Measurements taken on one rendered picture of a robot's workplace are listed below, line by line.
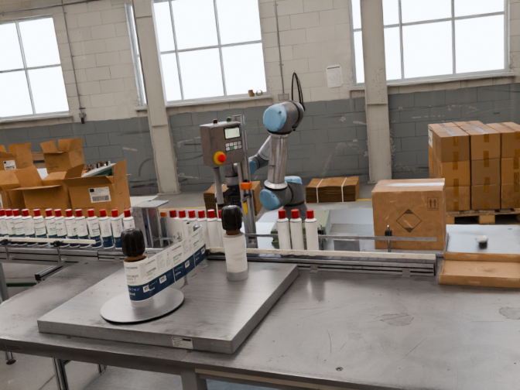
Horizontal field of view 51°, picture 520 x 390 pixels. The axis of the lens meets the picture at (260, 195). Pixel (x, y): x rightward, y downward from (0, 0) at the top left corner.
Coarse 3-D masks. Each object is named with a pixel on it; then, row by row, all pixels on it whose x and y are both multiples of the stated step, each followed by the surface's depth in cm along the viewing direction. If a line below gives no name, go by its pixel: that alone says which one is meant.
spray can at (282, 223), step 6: (282, 210) 238; (282, 216) 238; (282, 222) 237; (288, 222) 239; (282, 228) 238; (288, 228) 239; (282, 234) 239; (288, 234) 240; (282, 240) 239; (288, 240) 240; (282, 246) 240; (288, 246) 240
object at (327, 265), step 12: (108, 252) 275; (120, 252) 272; (300, 264) 236; (312, 264) 234; (324, 264) 232; (336, 264) 230; (348, 264) 227; (360, 264) 225; (372, 264) 223; (384, 264) 221; (396, 264) 219; (408, 264) 218; (420, 264) 216; (432, 264) 215
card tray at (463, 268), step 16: (448, 256) 229; (464, 256) 226; (480, 256) 224; (496, 256) 222; (512, 256) 219; (448, 272) 216; (464, 272) 214; (480, 272) 213; (496, 272) 211; (512, 272) 210
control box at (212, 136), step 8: (200, 128) 248; (208, 128) 242; (216, 128) 243; (240, 128) 250; (200, 136) 250; (208, 136) 243; (216, 136) 243; (208, 144) 245; (216, 144) 244; (208, 152) 246; (216, 152) 245; (224, 152) 247; (232, 152) 249; (240, 152) 251; (208, 160) 248; (216, 160) 245; (232, 160) 250; (240, 160) 252
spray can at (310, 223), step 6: (306, 210) 234; (312, 210) 233; (306, 216) 234; (312, 216) 233; (306, 222) 233; (312, 222) 233; (306, 228) 234; (312, 228) 233; (306, 234) 235; (312, 234) 234; (306, 240) 236; (312, 240) 234; (312, 246) 235; (318, 246) 237
